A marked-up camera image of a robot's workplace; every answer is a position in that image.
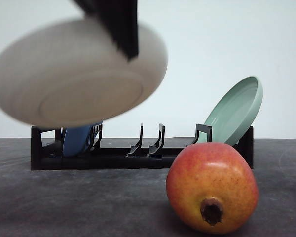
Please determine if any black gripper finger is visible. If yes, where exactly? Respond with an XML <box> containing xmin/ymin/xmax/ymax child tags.
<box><xmin>74</xmin><ymin>0</ymin><xmax>139</xmax><ymax>61</ymax></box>

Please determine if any white plate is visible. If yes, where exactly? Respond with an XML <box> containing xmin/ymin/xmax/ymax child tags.
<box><xmin>0</xmin><ymin>19</ymin><xmax>168</xmax><ymax>127</ymax></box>

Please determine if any red yellow pomegranate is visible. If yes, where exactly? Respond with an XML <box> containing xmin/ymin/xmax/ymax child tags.
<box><xmin>166</xmin><ymin>142</ymin><xmax>259</xmax><ymax>234</ymax></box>

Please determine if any blue plate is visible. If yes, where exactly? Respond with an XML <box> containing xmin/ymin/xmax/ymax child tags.
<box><xmin>63</xmin><ymin>121</ymin><xmax>103</xmax><ymax>157</ymax></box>

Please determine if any green plate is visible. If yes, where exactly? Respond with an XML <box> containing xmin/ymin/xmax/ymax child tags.
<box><xmin>197</xmin><ymin>76</ymin><xmax>263</xmax><ymax>145</ymax></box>

